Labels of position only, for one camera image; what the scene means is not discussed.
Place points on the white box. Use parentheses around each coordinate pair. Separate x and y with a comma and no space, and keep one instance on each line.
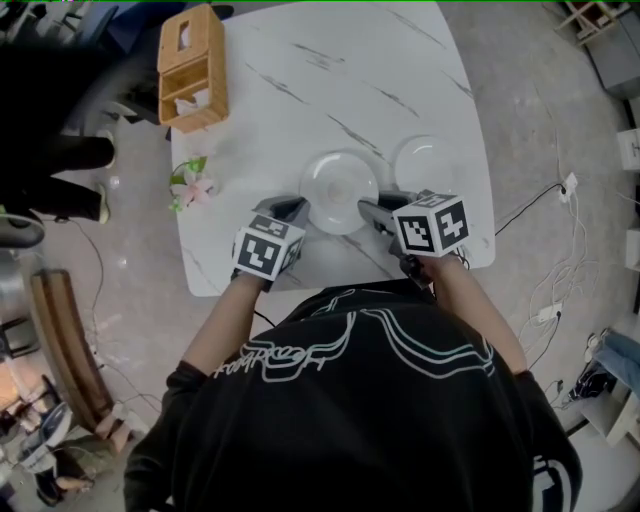
(631,149)

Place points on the person's left forearm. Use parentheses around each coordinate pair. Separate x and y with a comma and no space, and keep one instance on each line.
(225,325)

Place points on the grey cabinet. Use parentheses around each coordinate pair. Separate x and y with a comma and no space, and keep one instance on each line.
(617,60)

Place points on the small white plate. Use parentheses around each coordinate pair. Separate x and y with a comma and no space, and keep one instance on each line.
(425,162)

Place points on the pink artificial flower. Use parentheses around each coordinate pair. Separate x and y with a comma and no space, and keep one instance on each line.
(192,189)

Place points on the person's black printed shirt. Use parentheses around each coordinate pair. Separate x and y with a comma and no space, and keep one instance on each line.
(350,415)

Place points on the person's right forearm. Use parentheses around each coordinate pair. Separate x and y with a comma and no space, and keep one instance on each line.
(475,310)

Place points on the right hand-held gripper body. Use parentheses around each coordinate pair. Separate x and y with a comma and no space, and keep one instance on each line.
(430,225)

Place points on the wicker tissue box organizer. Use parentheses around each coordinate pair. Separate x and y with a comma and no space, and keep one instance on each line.
(192,75)

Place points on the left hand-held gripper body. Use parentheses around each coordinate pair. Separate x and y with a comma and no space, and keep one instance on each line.
(260,252)

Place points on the brown wooden bench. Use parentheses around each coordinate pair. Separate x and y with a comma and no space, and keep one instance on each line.
(70,350)

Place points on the light wooden stool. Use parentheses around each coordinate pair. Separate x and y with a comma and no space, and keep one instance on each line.
(590,20)

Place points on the white power strip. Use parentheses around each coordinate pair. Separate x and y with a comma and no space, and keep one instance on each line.
(567,187)

